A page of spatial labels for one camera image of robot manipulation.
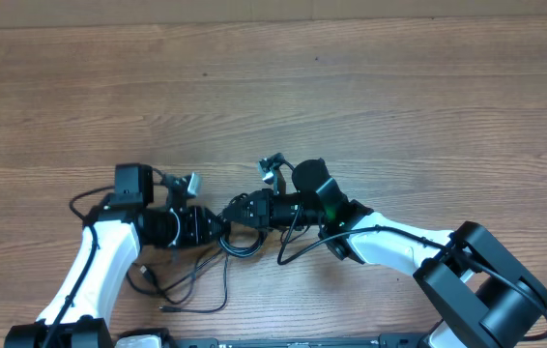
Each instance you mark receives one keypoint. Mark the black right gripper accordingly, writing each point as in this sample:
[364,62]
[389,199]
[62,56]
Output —
[261,209]

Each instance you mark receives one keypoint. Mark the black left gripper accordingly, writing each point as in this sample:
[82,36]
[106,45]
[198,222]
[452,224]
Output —
[196,232]

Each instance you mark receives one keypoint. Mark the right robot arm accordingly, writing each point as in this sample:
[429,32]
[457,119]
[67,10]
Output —
[484,295]

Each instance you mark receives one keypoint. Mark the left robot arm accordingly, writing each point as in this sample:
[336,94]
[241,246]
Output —
[114,232]

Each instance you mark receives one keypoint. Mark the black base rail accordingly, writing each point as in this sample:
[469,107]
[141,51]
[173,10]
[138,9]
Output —
[293,343]

